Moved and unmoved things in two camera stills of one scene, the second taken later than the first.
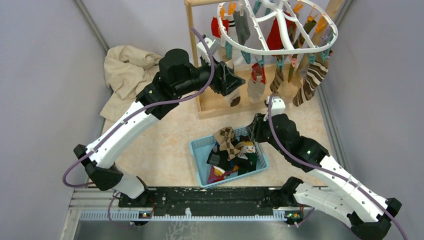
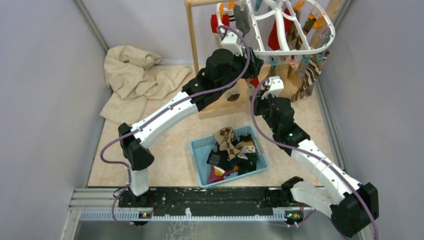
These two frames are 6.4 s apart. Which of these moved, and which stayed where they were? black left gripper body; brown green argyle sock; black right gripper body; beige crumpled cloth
Moved: black left gripper body; black right gripper body
Stayed: brown green argyle sock; beige crumpled cloth
